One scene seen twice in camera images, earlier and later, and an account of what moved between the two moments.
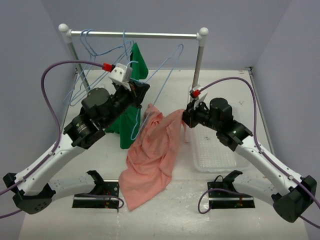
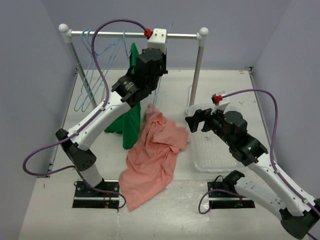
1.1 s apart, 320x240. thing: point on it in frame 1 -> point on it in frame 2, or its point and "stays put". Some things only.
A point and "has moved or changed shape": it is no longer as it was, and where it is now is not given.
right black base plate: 220,199 stays put
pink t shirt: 150,159 has moved or changed shape
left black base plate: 110,187 stays put
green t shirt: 129,127 stays put
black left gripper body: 122,99 -> 162,67
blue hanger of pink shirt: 132,137 -> 161,77
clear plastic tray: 211,154 stays put
